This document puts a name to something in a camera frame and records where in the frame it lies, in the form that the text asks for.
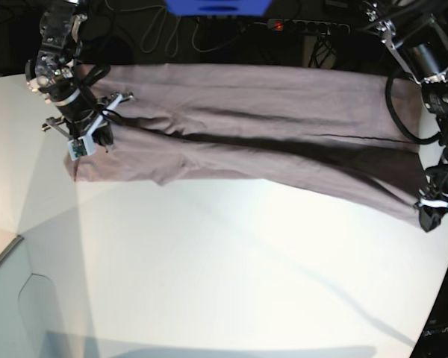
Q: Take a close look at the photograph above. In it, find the blue plastic bin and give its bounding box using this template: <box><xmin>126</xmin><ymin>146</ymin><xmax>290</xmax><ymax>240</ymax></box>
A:
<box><xmin>164</xmin><ymin>0</ymin><xmax>272</xmax><ymax>16</ymax></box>

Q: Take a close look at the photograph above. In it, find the black power strip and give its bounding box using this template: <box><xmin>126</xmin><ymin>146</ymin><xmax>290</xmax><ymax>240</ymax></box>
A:
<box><xmin>267</xmin><ymin>19</ymin><xmax>351</xmax><ymax>37</ymax></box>

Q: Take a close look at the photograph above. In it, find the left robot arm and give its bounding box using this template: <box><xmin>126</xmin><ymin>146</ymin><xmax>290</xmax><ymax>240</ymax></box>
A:
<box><xmin>360</xmin><ymin>1</ymin><xmax>448</xmax><ymax>232</ymax></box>

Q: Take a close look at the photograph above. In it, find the grey looped cable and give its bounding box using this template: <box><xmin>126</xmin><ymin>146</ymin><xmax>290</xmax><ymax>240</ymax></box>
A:
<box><xmin>140</xmin><ymin>10</ymin><xmax>247</xmax><ymax>54</ymax></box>

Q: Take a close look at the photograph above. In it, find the mauve t-shirt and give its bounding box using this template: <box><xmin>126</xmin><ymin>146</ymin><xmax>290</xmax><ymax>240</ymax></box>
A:
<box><xmin>64</xmin><ymin>64</ymin><xmax>426</xmax><ymax>226</ymax></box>

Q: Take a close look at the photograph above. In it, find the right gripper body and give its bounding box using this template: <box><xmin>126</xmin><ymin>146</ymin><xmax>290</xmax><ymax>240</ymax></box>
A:
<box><xmin>41</xmin><ymin>92</ymin><xmax>134</xmax><ymax>139</ymax></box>

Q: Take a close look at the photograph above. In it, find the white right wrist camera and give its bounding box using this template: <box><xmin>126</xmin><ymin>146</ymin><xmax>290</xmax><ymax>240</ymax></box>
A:
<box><xmin>67</xmin><ymin>135</ymin><xmax>96</xmax><ymax>161</ymax></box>

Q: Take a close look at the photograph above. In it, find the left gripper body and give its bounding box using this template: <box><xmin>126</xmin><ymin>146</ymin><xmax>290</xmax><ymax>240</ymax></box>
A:
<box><xmin>414</xmin><ymin>164</ymin><xmax>448</xmax><ymax>210</ymax></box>

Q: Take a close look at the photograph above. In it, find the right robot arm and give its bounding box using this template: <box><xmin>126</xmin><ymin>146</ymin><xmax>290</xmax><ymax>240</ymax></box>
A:
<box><xmin>25</xmin><ymin>1</ymin><xmax>133</xmax><ymax>161</ymax></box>

